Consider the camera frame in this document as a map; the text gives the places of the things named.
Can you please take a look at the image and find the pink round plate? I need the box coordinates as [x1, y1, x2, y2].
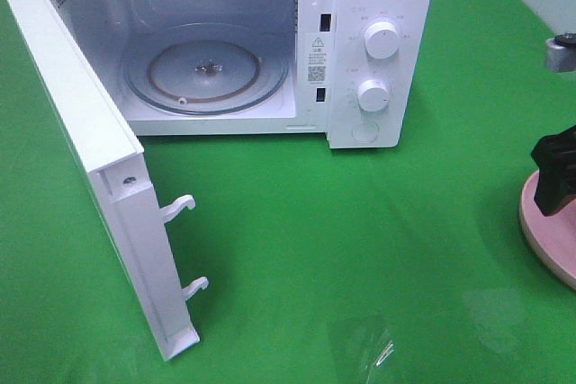
[519, 171, 575, 290]

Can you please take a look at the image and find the round white door button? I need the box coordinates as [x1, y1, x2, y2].
[352, 121, 380, 143]

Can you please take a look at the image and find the upper white microwave knob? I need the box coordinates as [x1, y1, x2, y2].
[364, 20, 401, 59]

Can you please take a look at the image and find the glass microwave turntable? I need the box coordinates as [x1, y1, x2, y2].
[125, 22, 293, 116]

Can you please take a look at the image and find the white microwave oven body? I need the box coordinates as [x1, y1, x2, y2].
[51, 0, 429, 148]

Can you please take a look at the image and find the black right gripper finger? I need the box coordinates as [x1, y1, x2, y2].
[531, 126, 575, 217]

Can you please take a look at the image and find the white microwave knob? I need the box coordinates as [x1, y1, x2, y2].
[357, 79, 390, 112]
[364, 20, 401, 59]

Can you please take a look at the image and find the lower white microwave knob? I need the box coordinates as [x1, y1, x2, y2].
[357, 79, 390, 112]

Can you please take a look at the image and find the white microwave door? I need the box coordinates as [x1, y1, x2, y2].
[7, 0, 209, 360]

